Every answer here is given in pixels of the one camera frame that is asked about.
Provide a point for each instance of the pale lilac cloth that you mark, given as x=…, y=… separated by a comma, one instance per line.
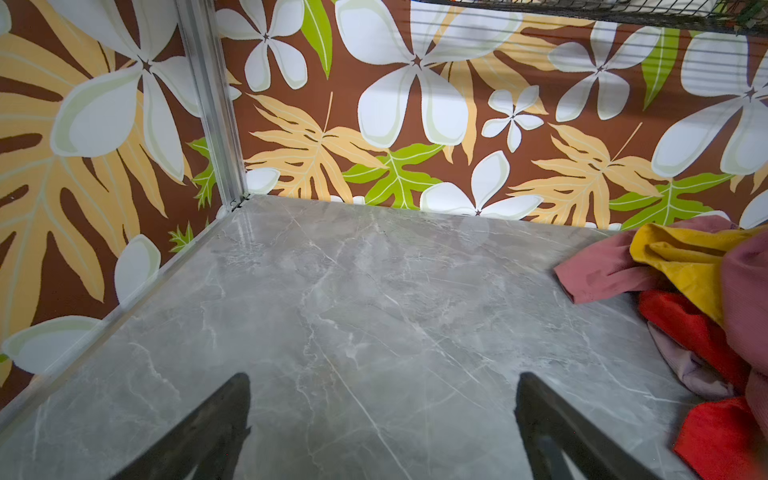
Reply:
x=692, y=372

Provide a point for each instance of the yellow cloth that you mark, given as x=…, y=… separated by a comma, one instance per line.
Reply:
x=691, y=260

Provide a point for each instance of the black wire basket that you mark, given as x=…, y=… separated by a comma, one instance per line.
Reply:
x=740, y=17

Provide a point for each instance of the maroon pink shirt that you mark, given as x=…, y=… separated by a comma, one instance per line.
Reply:
x=606, y=269

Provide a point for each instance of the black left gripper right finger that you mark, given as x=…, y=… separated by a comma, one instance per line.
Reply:
x=555, y=434

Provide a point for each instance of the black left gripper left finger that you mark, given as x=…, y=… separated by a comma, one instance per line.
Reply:
x=206, y=444

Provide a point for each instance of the red cloth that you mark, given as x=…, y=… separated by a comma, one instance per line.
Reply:
x=718, y=439

